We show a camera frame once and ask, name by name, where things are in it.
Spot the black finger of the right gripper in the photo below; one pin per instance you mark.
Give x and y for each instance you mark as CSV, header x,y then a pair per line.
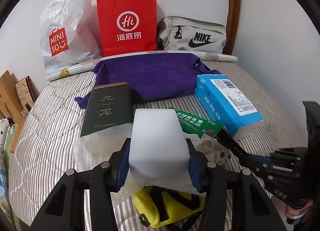
x,y
253,162

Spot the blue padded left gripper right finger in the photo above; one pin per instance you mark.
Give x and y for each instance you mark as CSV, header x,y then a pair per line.
x,y
195,167

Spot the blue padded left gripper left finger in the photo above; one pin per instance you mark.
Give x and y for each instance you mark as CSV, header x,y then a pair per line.
x,y
123,164

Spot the green snack packet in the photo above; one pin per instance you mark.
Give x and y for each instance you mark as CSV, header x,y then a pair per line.
x,y
195,125

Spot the white sponge block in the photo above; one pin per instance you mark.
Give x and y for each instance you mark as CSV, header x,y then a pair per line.
x,y
158,148

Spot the yellow black pouch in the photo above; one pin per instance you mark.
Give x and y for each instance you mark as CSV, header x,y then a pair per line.
x,y
175,210

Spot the person's right hand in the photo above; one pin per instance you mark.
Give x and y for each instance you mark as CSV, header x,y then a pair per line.
x,y
291,213

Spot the fruit print sachet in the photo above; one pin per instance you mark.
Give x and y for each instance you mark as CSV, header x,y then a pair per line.
x,y
212,149

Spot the blue tissue pack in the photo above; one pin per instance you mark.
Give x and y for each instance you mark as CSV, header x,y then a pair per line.
x,y
225,103

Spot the dark green tin box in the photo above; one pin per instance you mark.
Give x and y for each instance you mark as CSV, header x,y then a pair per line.
x,y
108,105

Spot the striped quilted mattress cover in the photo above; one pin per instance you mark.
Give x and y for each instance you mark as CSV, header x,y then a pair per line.
x,y
45,146

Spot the purple towel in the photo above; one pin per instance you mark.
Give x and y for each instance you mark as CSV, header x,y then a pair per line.
x,y
153,78

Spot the brown patterned gift box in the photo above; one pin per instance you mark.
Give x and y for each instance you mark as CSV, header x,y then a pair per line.
x,y
25,94

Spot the grey Nike bag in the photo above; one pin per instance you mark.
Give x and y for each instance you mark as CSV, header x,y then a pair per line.
x,y
183,33

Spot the white Miniso plastic bag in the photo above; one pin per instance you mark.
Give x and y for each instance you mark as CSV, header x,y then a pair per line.
x,y
65,36

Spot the red Haidilao paper bag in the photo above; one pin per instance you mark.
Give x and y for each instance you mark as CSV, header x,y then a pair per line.
x,y
127,26

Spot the brown wooden door frame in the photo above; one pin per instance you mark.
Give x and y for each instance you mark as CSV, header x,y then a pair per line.
x,y
232,25

